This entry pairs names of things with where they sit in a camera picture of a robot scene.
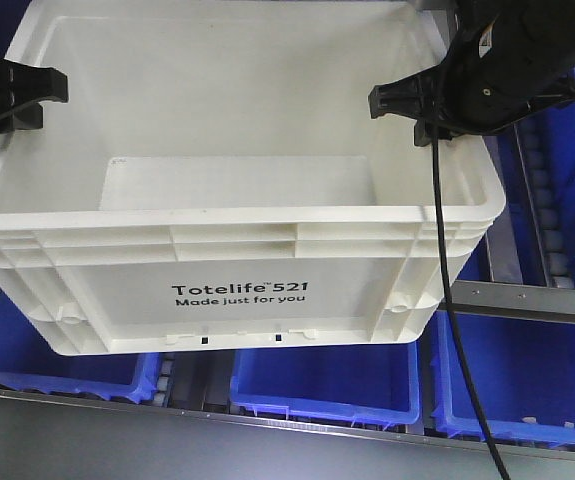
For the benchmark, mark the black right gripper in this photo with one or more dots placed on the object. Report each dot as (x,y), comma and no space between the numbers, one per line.
(516,63)

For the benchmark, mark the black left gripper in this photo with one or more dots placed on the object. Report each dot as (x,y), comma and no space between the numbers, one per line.
(25,85)

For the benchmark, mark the white plastic tote bin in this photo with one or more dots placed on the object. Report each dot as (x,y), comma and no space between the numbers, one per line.
(216,181)

